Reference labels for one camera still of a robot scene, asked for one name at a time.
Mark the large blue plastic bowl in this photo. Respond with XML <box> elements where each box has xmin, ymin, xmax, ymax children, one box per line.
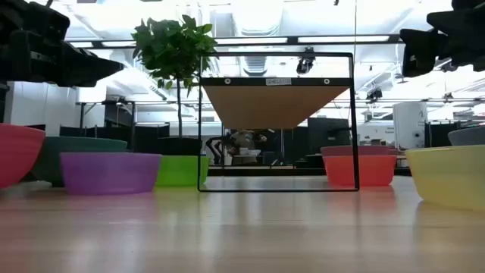
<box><xmin>447</xmin><ymin>126</ymin><xmax>485</xmax><ymax>147</ymax></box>

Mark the small green plastic bowl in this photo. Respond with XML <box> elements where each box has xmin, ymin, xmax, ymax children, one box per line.
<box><xmin>155</xmin><ymin>155</ymin><xmax>211</xmax><ymax>188</ymax></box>

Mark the large pink plastic bowl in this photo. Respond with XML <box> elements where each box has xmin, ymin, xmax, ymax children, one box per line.
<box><xmin>320</xmin><ymin>145</ymin><xmax>399</xmax><ymax>157</ymax></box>

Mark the green plant in black pot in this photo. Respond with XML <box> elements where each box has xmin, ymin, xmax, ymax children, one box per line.
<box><xmin>131</xmin><ymin>14</ymin><xmax>219</xmax><ymax>156</ymax></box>

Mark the small yellow plastic bowl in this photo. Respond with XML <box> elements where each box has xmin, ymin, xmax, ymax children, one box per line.
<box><xmin>404</xmin><ymin>145</ymin><xmax>485</xmax><ymax>212</ymax></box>

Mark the white cylindrical machine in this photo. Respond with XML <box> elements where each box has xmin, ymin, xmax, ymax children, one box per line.
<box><xmin>393</xmin><ymin>102</ymin><xmax>428</xmax><ymax>151</ymax></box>

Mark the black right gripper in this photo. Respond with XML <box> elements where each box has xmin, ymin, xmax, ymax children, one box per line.
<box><xmin>399</xmin><ymin>0</ymin><xmax>485</xmax><ymax>79</ymax></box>

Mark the small orange plastic bowl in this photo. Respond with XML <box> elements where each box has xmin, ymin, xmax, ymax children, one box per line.
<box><xmin>323</xmin><ymin>154</ymin><xmax>398</xmax><ymax>187</ymax></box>

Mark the person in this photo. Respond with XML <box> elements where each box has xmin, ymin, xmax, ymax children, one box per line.
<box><xmin>227</xmin><ymin>128</ymin><xmax>268</xmax><ymax>157</ymax></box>

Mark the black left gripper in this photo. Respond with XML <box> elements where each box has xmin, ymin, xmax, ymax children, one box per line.
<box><xmin>0</xmin><ymin>0</ymin><xmax>125</xmax><ymax>88</ymax></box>

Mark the large teal plastic bowl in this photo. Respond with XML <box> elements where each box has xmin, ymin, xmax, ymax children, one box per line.
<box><xmin>32</xmin><ymin>136</ymin><xmax>129</xmax><ymax>187</ymax></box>

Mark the black ceiling-hung camera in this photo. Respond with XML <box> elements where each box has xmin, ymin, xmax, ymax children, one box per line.
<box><xmin>365</xmin><ymin>87</ymin><xmax>383</xmax><ymax>104</ymax></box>
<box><xmin>296</xmin><ymin>46</ymin><xmax>317</xmax><ymax>75</ymax></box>

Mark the small purple plastic bowl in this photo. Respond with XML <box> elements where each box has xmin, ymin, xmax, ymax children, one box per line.
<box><xmin>59</xmin><ymin>152</ymin><xmax>163</xmax><ymax>196</ymax></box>

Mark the black monitor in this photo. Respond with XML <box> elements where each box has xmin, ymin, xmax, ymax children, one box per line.
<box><xmin>307</xmin><ymin>117</ymin><xmax>352</xmax><ymax>155</ymax></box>

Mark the wooden shelf with black frame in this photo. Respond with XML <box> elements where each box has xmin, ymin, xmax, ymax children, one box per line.
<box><xmin>196</xmin><ymin>52</ymin><xmax>360</xmax><ymax>193</ymax></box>

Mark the black overhead beam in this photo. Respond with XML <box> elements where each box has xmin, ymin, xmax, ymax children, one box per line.
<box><xmin>64</xmin><ymin>33</ymin><xmax>402</xmax><ymax>49</ymax></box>

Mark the large red plastic bowl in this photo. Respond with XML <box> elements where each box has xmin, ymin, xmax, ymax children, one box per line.
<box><xmin>0</xmin><ymin>123</ymin><xmax>46</xmax><ymax>190</ymax></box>

